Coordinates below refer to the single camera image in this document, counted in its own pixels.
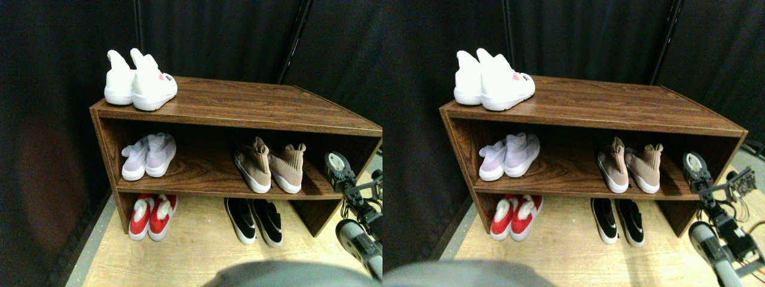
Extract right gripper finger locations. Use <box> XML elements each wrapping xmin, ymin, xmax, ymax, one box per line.
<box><xmin>325</xmin><ymin>151</ymin><xmax>357</xmax><ymax>191</ymax></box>
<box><xmin>683</xmin><ymin>151</ymin><xmax>714</xmax><ymax>191</ymax></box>

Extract tan shoe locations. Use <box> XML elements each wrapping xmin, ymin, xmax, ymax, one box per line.
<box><xmin>234</xmin><ymin>137</ymin><xmax>273</xmax><ymax>194</ymax></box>
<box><xmin>625</xmin><ymin>143</ymin><xmax>664</xmax><ymax>194</ymax></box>
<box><xmin>268</xmin><ymin>143</ymin><xmax>307</xmax><ymax>194</ymax></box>
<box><xmin>597</xmin><ymin>137</ymin><xmax>630</xmax><ymax>194</ymax></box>

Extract black shoe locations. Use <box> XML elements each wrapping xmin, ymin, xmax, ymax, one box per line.
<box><xmin>224</xmin><ymin>198</ymin><xmax>258</xmax><ymax>245</ymax></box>
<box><xmin>616</xmin><ymin>199</ymin><xmax>646</xmax><ymax>248</ymax></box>
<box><xmin>590</xmin><ymin>198</ymin><xmax>620</xmax><ymax>245</ymax></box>
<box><xmin>251</xmin><ymin>199</ymin><xmax>284</xmax><ymax>248</ymax></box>

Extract brown shoe rack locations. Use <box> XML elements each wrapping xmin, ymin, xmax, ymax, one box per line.
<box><xmin>90</xmin><ymin>77</ymin><xmax>383</xmax><ymax>239</ymax></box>
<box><xmin>439</xmin><ymin>76</ymin><xmax>748</xmax><ymax>239</ymax></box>

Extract black curtain stand pole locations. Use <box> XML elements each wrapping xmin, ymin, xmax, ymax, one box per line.
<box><xmin>133</xmin><ymin>0</ymin><xmax>144</xmax><ymax>54</ymax></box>
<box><xmin>276</xmin><ymin>0</ymin><xmax>314</xmax><ymax>84</ymax></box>
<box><xmin>648</xmin><ymin>0</ymin><xmax>683</xmax><ymax>86</ymax></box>

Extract lilac shoe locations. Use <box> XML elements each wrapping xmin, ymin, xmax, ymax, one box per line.
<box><xmin>145</xmin><ymin>133</ymin><xmax>177</xmax><ymax>178</ymax></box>
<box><xmin>121</xmin><ymin>136</ymin><xmax>150</xmax><ymax>181</ymax></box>
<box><xmin>479</xmin><ymin>139</ymin><xmax>507</xmax><ymax>182</ymax></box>
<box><xmin>505</xmin><ymin>133</ymin><xmax>541</xmax><ymax>178</ymax></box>

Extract white shoe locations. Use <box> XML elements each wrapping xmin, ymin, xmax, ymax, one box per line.
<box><xmin>104</xmin><ymin>50</ymin><xmax>137</xmax><ymax>106</ymax></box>
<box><xmin>454</xmin><ymin>51</ymin><xmax>484</xmax><ymax>106</ymax></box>
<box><xmin>476</xmin><ymin>48</ymin><xmax>536</xmax><ymax>112</ymax></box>
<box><xmin>130</xmin><ymin>48</ymin><xmax>178</xmax><ymax>112</ymax></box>

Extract red shoe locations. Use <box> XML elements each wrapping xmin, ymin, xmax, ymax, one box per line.
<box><xmin>148</xmin><ymin>194</ymin><xmax>178</xmax><ymax>242</ymax></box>
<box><xmin>490</xmin><ymin>195</ymin><xmax>518</xmax><ymax>242</ymax></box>
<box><xmin>128</xmin><ymin>194</ymin><xmax>156</xmax><ymax>242</ymax></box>
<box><xmin>510</xmin><ymin>195</ymin><xmax>543</xmax><ymax>242</ymax></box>

